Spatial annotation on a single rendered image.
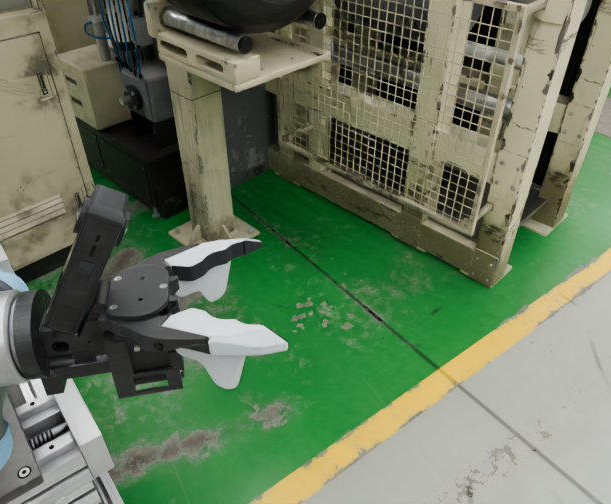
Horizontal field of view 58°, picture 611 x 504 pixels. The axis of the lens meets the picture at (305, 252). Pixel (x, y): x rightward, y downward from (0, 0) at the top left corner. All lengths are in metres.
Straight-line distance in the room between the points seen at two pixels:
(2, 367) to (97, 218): 0.14
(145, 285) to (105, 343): 0.05
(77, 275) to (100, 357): 0.09
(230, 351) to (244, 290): 1.62
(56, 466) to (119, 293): 0.47
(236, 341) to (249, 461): 1.20
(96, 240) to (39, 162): 1.66
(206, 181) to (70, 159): 0.47
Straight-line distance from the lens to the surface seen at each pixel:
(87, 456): 0.90
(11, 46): 1.94
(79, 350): 0.48
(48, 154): 2.07
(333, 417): 1.66
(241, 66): 1.50
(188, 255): 0.50
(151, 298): 0.44
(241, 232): 2.27
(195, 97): 1.92
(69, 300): 0.44
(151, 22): 1.74
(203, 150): 2.01
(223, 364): 0.43
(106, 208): 0.40
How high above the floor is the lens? 1.37
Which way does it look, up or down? 39 degrees down
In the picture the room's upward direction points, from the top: straight up
